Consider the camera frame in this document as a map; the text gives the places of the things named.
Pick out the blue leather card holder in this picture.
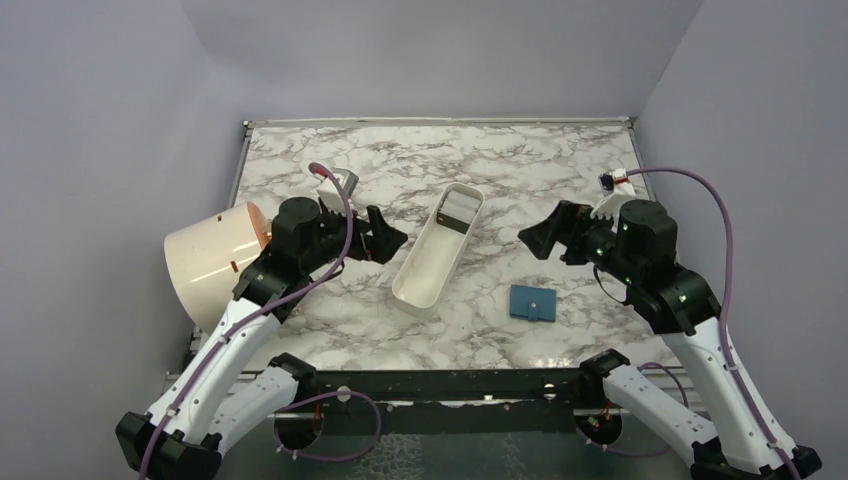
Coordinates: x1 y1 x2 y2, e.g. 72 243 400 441
509 285 557 323

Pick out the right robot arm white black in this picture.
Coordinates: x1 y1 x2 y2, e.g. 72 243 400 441
518 199 822 479

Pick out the white oblong plastic tray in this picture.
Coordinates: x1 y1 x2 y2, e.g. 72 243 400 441
391 183 485 317

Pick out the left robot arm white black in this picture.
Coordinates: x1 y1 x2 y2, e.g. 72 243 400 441
115 197 408 479

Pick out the black front mounting rail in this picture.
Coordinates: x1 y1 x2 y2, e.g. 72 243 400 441
273 368 609 441

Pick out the white cards stack in tray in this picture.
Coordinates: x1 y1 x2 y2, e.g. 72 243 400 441
438 189 482 224

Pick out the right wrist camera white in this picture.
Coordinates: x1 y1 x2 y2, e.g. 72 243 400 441
590 168 636 219

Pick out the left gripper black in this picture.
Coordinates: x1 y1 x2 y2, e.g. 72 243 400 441
302 199 408 274

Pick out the purple cable loop below rail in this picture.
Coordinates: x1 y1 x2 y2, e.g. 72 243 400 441
272 390 384 464

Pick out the cream cylindrical container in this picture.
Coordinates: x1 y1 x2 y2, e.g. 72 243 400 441
163 202 271 333

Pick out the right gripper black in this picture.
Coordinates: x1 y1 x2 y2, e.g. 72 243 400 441
520 198 642 285

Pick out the black credit card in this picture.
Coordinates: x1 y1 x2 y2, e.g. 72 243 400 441
436 212 470 235

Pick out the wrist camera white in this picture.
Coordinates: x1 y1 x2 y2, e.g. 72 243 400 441
590 168 636 219
316 168 360 215

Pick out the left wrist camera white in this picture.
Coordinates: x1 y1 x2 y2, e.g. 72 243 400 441
316 168 360 215

